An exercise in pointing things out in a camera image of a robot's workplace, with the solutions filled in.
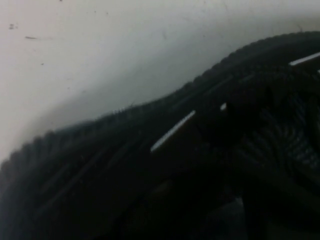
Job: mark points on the black knit sneaker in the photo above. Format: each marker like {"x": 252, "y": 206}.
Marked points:
{"x": 175, "y": 162}

